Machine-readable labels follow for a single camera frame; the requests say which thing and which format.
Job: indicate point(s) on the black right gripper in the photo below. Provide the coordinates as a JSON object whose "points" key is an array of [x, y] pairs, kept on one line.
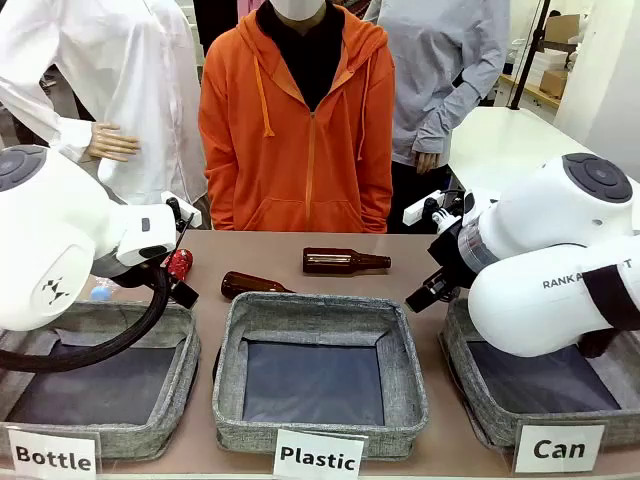
{"points": [[450, 255]]}

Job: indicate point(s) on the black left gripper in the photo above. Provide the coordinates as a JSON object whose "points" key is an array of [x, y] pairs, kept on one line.
{"points": [[145, 275]]}

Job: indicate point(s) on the crushed red can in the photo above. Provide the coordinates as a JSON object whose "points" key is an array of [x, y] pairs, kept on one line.
{"points": [[181, 264]]}

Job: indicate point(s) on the brown glass bottle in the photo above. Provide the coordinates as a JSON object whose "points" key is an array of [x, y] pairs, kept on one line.
{"points": [[245, 286], [335, 261]]}

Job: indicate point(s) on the person's right forearm orange sleeve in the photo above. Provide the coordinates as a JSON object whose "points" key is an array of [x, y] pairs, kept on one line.
{"points": [[222, 195]]}

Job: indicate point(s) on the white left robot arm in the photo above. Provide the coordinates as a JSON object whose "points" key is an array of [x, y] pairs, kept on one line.
{"points": [[50, 225]]}

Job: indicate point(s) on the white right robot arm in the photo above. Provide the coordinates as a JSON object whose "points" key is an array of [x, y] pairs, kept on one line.
{"points": [[540, 225]]}

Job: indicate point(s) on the person's left forearm orange sleeve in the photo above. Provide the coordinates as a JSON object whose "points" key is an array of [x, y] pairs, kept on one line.
{"points": [[377, 195]]}

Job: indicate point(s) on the grey basket labelled Bottle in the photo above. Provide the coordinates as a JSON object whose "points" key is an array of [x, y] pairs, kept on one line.
{"points": [[170, 380]]}

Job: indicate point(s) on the grey basket labelled Plastic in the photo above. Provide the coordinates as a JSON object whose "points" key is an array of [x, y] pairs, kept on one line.
{"points": [[320, 315]]}

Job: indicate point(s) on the grey basket labelled Can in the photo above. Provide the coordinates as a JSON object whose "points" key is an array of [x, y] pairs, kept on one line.
{"points": [[465, 400]]}

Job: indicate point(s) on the white Can label card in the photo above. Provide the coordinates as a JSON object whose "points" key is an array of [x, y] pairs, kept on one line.
{"points": [[559, 448]]}

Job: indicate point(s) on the beige mannequin hand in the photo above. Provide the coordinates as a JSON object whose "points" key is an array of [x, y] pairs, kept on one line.
{"points": [[112, 142]]}

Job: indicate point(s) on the white background table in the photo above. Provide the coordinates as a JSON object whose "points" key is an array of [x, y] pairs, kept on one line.
{"points": [[505, 145]]}

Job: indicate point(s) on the person in orange hoodie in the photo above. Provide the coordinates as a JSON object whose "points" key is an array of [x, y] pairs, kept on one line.
{"points": [[295, 150]]}

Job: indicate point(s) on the white Plastic label card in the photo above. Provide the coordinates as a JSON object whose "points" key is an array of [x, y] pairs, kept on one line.
{"points": [[319, 454]]}

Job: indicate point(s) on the white Bottle label card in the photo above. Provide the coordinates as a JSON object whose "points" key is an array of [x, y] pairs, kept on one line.
{"points": [[52, 452]]}

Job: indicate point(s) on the mannequin in white shirt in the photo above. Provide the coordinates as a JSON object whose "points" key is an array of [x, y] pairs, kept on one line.
{"points": [[125, 75]]}

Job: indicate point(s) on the mannequin in grey shirt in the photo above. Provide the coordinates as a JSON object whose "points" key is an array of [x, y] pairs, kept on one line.
{"points": [[440, 65]]}

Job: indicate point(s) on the small closed cardboard box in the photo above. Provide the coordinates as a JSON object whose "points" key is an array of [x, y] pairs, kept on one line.
{"points": [[554, 84]]}

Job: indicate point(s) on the black stand pole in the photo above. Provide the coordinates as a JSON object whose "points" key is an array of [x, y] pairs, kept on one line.
{"points": [[525, 55]]}

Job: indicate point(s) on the stack of white boxes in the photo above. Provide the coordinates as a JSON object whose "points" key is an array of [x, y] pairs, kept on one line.
{"points": [[550, 62]]}

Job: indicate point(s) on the open cardboard box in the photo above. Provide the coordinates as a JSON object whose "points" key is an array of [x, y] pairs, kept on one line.
{"points": [[562, 29]]}

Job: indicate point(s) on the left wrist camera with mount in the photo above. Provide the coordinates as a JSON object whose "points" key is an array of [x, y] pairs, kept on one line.
{"points": [[186, 212]]}

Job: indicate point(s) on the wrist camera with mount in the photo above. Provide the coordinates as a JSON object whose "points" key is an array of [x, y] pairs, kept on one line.
{"points": [[186, 212], [425, 209]]}

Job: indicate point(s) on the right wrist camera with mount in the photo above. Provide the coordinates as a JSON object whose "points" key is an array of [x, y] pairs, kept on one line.
{"points": [[425, 209]]}

